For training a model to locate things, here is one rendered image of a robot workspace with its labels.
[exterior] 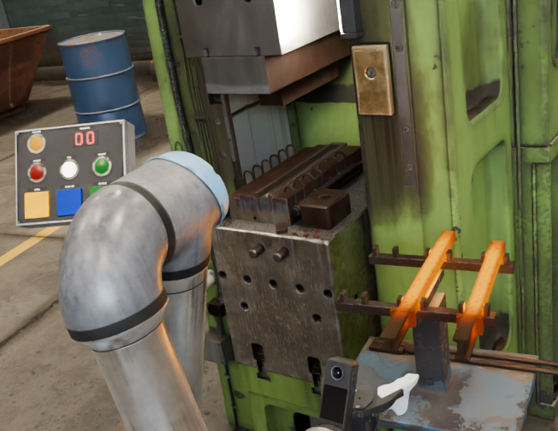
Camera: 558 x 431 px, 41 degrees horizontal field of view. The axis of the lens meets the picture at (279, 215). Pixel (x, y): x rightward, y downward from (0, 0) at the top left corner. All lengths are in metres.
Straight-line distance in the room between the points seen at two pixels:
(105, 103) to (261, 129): 4.33
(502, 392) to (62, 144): 1.36
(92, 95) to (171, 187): 5.67
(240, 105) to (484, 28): 0.70
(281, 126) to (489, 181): 0.66
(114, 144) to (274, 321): 0.67
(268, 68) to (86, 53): 4.69
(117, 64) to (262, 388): 4.61
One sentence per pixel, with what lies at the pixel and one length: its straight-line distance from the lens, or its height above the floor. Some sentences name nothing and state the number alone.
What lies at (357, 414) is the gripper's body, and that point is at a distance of 1.21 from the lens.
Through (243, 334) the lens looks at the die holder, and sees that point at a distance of 2.20.
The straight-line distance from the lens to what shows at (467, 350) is 1.38.
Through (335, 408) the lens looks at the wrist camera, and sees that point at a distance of 1.19.
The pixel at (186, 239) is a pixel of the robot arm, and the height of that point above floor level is 1.35.
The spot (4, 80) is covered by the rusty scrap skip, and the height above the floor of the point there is 0.42.
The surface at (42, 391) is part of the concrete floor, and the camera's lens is 3.33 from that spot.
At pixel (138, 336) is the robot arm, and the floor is 1.29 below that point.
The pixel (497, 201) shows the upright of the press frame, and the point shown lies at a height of 0.81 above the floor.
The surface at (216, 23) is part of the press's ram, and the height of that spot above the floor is 1.45.
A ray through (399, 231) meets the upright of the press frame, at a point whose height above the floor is 0.87.
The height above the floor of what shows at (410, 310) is 0.97.
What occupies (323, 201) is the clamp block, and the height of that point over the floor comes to 0.98.
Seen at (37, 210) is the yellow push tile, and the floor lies 1.00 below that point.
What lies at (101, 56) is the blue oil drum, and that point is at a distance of 6.48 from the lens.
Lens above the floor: 1.70
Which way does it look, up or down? 22 degrees down
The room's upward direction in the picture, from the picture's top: 9 degrees counter-clockwise
